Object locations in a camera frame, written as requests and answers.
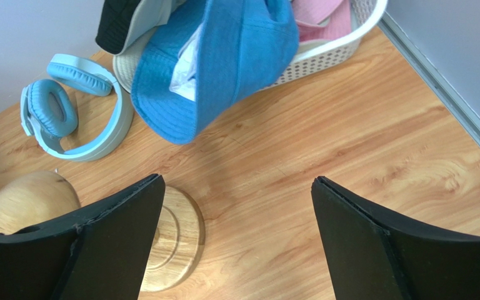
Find wooden hat stand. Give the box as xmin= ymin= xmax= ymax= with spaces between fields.
xmin=0 ymin=171 xmax=205 ymax=293

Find black bucket hat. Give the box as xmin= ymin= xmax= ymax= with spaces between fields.
xmin=95 ymin=0 xmax=141 ymax=54

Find beige bucket hat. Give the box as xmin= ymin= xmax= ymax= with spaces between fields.
xmin=112 ymin=1 xmax=185 ymax=92

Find light blue headphones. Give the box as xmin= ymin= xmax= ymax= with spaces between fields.
xmin=20 ymin=54 xmax=134 ymax=162

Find white perforated plastic basket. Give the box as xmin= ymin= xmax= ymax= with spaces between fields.
xmin=265 ymin=0 xmax=388 ymax=89

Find blue bucket hat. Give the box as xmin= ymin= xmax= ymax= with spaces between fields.
xmin=131 ymin=1 xmax=299 ymax=144

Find pink bucket hat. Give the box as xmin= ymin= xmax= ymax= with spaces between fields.
xmin=291 ymin=0 xmax=353 ymax=44

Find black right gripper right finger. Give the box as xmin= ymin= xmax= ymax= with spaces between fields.
xmin=311 ymin=176 xmax=480 ymax=299

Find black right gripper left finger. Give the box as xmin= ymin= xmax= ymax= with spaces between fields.
xmin=0 ymin=174 xmax=166 ymax=299

